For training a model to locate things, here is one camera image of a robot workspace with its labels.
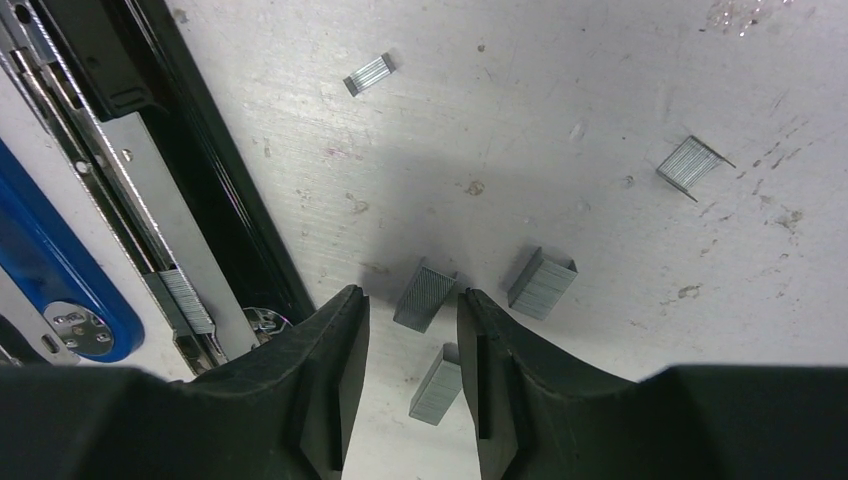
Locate blue stapler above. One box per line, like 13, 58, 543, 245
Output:
1, 145, 145, 363

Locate black stapler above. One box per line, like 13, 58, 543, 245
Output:
1, 1, 315, 374

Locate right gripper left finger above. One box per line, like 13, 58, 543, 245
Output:
1, 285, 370, 479

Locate staple strip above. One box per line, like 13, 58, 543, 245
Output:
655, 135, 736, 202
507, 247, 579, 321
158, 268, 215, 335
408, 343, 462, 426
392, 257, 459, 334

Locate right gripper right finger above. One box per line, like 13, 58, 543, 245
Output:
457, 289, 847, 479

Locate tiny staple fragment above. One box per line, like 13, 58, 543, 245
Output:
343, 52, 396, 97

